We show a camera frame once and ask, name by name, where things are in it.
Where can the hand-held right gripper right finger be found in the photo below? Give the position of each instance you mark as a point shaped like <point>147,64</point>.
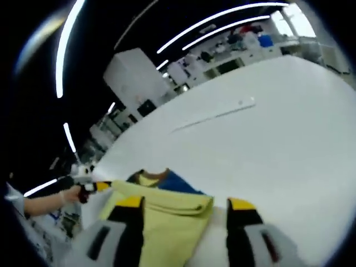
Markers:
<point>242,233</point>

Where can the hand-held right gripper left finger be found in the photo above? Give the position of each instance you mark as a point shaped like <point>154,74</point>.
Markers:
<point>128,228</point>

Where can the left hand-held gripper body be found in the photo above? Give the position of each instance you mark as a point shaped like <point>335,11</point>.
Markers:
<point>83,175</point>

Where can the yellow blue grey garment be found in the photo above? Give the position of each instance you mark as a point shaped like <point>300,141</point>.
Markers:
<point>172,236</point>

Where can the person's left hand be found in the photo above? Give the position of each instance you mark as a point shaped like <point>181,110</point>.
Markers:
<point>71,194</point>

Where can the short ceiling light strip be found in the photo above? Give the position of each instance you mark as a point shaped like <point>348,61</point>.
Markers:
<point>69,137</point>
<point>40,187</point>

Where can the person's white printed shirt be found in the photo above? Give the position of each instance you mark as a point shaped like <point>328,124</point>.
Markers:
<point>15,200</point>

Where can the black box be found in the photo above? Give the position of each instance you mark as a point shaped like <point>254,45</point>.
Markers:
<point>146,108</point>

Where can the white square pillar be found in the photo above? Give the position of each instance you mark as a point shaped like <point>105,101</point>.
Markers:
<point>133,75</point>

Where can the long curved ceiling light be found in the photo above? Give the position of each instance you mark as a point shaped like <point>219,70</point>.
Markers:
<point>65,47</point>

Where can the white storage cabinets row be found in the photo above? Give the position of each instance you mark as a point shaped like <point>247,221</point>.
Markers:
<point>231,59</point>

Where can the blue bin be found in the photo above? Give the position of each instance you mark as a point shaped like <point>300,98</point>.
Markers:
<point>265,40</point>

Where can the long ceiling light strip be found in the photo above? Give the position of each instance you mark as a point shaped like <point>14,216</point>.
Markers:
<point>217,20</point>
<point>222,29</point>

